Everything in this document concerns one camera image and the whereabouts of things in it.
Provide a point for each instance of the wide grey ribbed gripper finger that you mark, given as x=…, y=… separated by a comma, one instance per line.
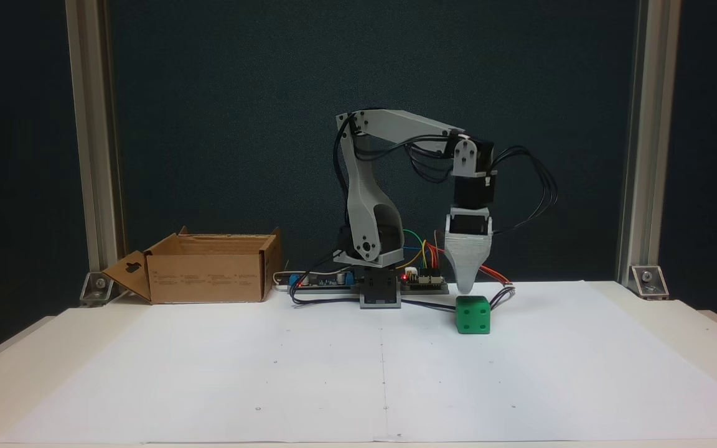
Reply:
x=468, y=258

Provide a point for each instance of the green dice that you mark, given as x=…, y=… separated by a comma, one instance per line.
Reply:
x=473, y=315

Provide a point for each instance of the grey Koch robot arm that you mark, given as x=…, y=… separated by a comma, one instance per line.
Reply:
x=365, y=199

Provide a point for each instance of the blue circuit board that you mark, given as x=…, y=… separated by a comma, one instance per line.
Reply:
x=324, y=281

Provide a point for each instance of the white paper sheet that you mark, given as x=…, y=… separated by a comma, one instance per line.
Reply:
x=271, y=373

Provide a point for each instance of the open cardboard box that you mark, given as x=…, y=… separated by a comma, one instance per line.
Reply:
x=209, y=277

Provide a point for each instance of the metal corner bracket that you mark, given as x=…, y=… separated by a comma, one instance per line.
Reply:
x=97, y=289
x=649, y=281

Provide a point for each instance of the aluminium frame post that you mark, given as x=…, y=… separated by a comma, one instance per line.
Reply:
x=648, y=137
x=94, y=137

